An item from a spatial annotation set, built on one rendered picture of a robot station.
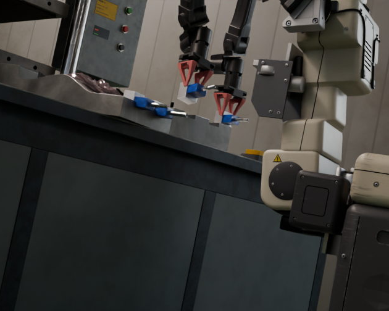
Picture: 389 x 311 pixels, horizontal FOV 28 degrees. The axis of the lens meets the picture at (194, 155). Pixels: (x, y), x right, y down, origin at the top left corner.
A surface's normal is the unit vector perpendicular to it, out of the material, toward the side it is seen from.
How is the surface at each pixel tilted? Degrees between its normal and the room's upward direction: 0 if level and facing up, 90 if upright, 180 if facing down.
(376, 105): 90
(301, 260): 90
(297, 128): 90
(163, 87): 90
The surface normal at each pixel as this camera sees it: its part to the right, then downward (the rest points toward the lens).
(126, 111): 0.86, 0.13
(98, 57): 0.69, 0.07
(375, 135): -0.43, -0.16
